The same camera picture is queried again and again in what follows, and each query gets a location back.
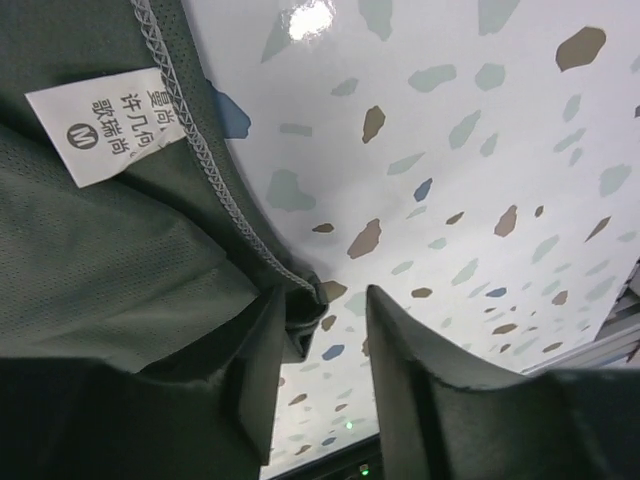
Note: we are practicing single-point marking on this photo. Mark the aluminium frame rail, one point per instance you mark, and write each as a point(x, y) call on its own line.
point(617, 343)

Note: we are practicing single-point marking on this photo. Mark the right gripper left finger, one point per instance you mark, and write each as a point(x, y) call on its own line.
point(204, 412)

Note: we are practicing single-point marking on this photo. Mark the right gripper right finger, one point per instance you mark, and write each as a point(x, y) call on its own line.
point(445, 413)

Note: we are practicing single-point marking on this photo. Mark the dark grey t shirt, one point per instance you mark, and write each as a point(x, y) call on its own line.
point(127, 232)

